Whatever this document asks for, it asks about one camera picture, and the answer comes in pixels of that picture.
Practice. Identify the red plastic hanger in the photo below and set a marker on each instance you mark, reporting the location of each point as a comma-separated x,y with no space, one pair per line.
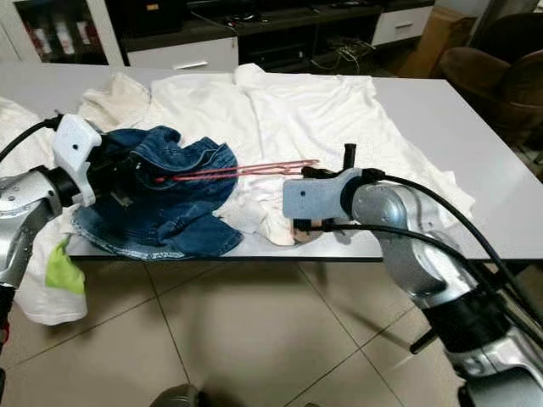
246,170

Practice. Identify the blue denim garment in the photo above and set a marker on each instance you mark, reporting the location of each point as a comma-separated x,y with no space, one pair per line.
178,222

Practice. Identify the white t-shirt with green patch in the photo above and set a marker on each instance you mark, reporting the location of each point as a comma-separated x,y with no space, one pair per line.
21,119

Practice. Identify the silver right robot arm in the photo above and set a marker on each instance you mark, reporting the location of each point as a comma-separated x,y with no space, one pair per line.
416,229

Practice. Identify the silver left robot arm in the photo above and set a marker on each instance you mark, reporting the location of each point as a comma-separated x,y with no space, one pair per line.
25,220

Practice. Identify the cream knit garment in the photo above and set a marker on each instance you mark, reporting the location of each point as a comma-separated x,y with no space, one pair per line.
114,97

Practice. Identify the black TV stand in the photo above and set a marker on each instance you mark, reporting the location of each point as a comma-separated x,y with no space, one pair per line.
280,51

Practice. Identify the grey table black legs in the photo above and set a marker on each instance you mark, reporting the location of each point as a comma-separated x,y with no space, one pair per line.
458,144

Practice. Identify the white glass door cabinet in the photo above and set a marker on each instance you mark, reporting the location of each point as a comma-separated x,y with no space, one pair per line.
117,34

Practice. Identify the small brown cardboard box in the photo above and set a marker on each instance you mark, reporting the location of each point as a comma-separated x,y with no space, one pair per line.
433,52

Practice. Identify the brown armchair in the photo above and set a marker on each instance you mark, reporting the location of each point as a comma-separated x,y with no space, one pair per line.
492,85

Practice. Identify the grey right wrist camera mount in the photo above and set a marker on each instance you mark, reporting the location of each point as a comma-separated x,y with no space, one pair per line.
318,197

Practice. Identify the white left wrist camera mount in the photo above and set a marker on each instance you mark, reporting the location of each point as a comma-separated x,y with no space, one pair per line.
75,153

